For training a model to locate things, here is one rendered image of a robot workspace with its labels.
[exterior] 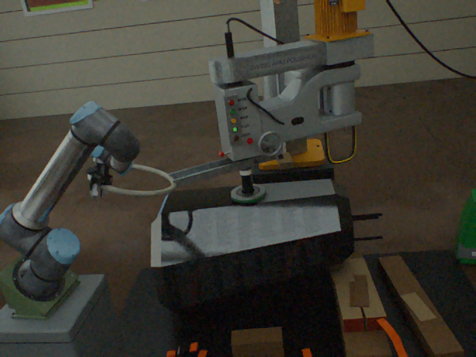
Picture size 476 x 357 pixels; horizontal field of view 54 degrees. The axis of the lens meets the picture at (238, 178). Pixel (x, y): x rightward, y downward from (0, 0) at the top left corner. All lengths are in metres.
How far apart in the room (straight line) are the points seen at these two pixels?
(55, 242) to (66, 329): 0.36
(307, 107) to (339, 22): 0.50
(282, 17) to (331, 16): 0.62
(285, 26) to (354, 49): 0.69
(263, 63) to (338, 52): 0.46
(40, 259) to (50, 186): 0.33
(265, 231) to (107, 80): 7.10
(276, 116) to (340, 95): 0.43
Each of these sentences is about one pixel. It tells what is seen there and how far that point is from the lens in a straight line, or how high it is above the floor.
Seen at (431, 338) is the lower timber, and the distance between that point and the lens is 2.97.
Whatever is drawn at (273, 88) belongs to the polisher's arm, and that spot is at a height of 1.32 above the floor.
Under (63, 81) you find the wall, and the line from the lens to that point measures 9.90.
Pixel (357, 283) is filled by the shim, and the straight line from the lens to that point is 3.10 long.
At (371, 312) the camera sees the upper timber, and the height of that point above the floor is 0.22.
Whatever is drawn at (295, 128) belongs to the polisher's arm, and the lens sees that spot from 2.80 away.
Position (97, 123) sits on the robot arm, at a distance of 1.76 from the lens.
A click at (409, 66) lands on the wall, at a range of 8.94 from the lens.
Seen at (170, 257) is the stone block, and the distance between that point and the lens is 2.85.
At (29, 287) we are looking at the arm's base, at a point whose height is 0.99.
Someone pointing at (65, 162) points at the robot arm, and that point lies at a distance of 1.86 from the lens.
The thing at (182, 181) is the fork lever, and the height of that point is 1.05.
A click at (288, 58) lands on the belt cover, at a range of 2.69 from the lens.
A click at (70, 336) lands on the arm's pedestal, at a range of 2.15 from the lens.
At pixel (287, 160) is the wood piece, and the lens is 3.39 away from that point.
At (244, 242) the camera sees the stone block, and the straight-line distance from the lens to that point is 2.80.
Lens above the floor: 2.07
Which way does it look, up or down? 23 degrees down
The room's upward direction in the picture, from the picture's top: 8 degrees counter-clockwise
